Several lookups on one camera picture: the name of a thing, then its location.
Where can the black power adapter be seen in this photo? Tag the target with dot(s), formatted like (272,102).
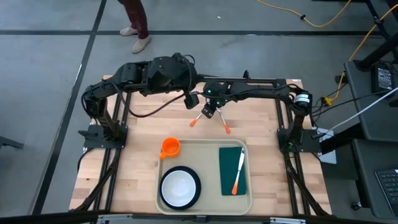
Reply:
(383,77)

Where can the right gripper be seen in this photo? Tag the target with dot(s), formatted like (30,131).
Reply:
(214,91)

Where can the black furniture foot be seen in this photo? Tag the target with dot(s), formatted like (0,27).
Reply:
(9,143)

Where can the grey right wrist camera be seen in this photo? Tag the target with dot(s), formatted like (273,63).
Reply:
(209,111)

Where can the grey desk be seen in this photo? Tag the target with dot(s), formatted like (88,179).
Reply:
(360,118)

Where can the beige plastic tray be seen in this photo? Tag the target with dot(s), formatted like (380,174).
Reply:
(208,155)

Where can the black caster wheel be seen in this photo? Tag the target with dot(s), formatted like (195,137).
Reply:
(356,206)

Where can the dark desk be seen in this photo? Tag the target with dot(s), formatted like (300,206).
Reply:
(367,174)

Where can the green cloth napkin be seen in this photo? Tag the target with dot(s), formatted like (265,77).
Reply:
(227,174)

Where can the black aluminium table frame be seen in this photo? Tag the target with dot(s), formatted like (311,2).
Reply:
(261,79)

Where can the black diagonal strut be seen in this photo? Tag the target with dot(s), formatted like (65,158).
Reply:
(342,140)

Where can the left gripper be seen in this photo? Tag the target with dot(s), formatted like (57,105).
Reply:
(191,82)

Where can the black bar with silver brackets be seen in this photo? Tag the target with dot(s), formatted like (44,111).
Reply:
(199,217)

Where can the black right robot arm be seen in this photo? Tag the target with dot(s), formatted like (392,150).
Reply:
(264,90)

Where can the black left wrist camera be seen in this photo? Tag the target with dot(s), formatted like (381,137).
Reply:
(191,101)

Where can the white label sticker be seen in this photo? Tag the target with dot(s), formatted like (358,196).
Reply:
(297,80)

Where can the person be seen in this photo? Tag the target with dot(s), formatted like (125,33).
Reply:
(138,18)

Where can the yellow plug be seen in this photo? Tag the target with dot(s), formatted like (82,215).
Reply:
(328,100)

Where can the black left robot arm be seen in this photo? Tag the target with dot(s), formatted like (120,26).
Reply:
(130,74)

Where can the black stand leg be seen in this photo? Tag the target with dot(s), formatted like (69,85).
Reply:
(379,51)

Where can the orange plastic cup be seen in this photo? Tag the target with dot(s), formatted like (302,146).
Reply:
(171,147)

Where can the white bowl with black rim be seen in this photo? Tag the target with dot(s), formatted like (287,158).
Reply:
(199,186)

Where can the black keyboard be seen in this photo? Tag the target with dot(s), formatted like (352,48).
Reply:
(388,189)

